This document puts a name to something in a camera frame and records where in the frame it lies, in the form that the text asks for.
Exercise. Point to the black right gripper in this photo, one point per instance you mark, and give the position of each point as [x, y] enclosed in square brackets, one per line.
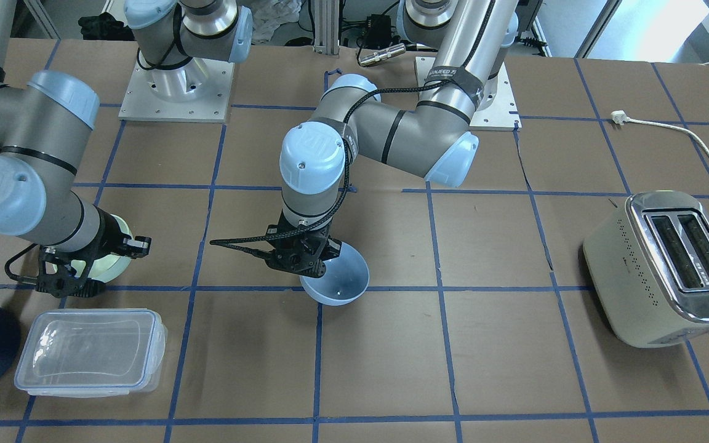
[103, 234]

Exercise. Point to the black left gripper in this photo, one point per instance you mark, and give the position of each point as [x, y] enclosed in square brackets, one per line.
[332, 248]

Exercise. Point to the green bowl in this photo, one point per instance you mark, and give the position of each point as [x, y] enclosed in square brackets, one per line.
[109, 267]

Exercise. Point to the blue bowl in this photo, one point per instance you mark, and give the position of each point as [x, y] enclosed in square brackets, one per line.
[346, 278]

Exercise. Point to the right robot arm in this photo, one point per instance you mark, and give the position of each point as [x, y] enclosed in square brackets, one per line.
[44, 129]

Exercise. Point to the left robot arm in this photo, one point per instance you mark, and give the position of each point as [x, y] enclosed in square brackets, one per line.
[424, 131]

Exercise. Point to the clear plastic food container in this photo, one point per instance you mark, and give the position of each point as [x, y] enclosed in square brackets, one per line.
[86, 353]

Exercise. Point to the silver metal cylinder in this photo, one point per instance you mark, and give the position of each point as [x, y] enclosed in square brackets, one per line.
[380, 56]

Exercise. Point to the silver toaster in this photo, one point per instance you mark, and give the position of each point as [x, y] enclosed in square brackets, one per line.
[649, 262]

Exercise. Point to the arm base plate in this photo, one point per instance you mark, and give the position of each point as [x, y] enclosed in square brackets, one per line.
[497, 111]
[196, 92]

